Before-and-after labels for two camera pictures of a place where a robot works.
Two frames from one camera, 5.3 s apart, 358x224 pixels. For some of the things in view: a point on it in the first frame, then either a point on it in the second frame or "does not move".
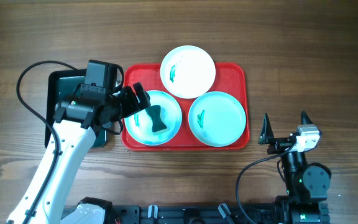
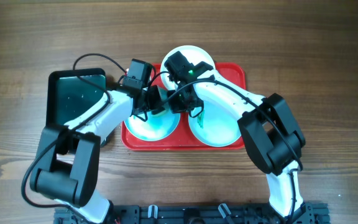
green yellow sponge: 157,124 to 163,94
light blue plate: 217,119 does not move
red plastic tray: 231,78 does not move
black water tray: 64,84 does not move
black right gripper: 279,143 to 174,107
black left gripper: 132,103 to 156,102
